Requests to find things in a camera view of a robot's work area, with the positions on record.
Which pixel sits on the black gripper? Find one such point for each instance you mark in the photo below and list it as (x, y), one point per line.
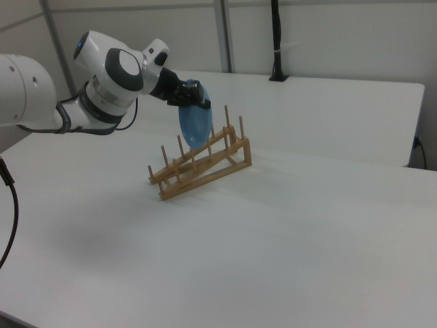
(174, 89)

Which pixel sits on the blue round plate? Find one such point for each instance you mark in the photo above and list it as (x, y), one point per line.
(196, 126)

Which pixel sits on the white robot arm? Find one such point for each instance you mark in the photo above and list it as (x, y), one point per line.
(119, 68)

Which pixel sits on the wooden peg plate rack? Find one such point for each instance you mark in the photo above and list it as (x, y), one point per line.
(248, 153)

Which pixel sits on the black camera pole with clamp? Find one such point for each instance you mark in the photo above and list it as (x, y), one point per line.
(276, 34)

